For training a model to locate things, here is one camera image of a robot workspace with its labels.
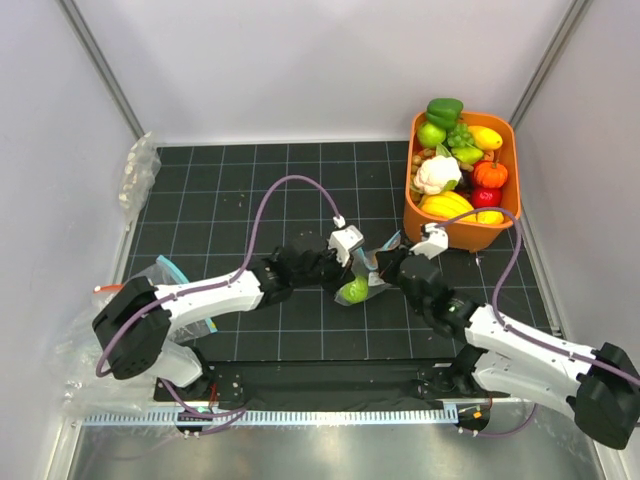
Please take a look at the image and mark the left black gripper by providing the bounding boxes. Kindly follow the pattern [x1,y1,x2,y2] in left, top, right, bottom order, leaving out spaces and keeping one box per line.
[292,241,355,296]

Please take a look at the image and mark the clear zip bag blue zipper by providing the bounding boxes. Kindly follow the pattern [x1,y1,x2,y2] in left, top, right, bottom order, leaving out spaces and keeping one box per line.
[350,231,401,302]

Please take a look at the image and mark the green lime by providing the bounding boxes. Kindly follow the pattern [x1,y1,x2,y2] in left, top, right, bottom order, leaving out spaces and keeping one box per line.
[335,276,369,306]

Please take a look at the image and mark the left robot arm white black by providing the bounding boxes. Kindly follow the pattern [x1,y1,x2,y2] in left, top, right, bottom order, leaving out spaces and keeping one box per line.
[92,226,364,400]

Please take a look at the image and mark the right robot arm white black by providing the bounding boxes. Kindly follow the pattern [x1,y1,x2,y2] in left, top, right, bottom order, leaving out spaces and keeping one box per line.
[376,248,639,450]

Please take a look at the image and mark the spare zip bag blue zipper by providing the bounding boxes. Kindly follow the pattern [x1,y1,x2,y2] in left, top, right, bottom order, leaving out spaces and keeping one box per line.
[155,255,217,342]

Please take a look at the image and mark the bag of white pieces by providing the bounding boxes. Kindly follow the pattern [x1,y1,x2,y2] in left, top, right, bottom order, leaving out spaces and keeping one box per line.
[118,132,162,224]

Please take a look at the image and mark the pile of clear zip bags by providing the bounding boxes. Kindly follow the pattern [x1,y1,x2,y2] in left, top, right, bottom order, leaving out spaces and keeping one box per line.
[50,284,153,418]

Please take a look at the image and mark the black gridded mat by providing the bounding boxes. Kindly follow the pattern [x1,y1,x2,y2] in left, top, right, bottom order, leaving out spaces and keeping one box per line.
[119,140,571,362]

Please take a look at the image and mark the yellow star fruit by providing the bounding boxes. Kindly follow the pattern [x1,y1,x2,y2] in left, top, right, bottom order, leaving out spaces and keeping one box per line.
[418,191,476,222]

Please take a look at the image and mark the orange plastic basket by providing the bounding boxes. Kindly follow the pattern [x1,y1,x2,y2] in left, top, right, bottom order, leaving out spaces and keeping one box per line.
[403,111,522,253]

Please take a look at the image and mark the white cauliflower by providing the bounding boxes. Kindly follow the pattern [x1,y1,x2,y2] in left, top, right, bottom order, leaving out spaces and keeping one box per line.
[412,155,462,195]

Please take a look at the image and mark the yellow lemon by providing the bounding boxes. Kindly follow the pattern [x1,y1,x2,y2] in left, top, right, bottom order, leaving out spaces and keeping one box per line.
[476,210,505,225]

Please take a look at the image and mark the red apple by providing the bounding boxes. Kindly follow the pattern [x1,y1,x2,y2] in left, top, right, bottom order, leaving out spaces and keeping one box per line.
[470,187,503,209]

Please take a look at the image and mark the brown nut cluster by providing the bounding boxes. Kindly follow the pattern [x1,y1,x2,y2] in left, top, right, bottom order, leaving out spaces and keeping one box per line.
[411,149,436,175]

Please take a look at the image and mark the small orange pumpkin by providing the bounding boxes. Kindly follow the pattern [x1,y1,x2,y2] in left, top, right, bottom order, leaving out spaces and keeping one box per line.
[472,161,509,189]

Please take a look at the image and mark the green apple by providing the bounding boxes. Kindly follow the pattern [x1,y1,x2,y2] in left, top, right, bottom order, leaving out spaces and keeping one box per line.
[416,122,447,149]

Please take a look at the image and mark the green grape bunch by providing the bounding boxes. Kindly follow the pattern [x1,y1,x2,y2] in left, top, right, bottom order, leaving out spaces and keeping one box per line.
[447,123,475,148]

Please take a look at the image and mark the yellow mango fruit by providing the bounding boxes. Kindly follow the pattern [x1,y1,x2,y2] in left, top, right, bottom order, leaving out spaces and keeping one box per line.
[468,125,503,151]

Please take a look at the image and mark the green bell pepper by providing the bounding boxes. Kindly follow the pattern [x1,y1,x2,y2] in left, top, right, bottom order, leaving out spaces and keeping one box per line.
[425,98,464,131]

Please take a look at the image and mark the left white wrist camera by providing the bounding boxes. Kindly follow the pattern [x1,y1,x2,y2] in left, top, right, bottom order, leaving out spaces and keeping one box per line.
[328,215,364,267]

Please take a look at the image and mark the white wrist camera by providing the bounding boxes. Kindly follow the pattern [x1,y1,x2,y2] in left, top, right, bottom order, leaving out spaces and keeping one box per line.
[328,215,364,267]
[409,223,449,260]

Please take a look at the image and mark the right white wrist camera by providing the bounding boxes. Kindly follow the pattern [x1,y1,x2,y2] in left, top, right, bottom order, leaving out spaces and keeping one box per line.
[409,223,449,260]

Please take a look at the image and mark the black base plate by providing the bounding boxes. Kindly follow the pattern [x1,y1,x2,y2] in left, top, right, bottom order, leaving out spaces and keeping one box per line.
[174,359,488,409]

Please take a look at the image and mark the slotted cable duct rail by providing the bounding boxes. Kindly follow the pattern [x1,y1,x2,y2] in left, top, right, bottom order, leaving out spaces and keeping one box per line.
[83,404,458,428]

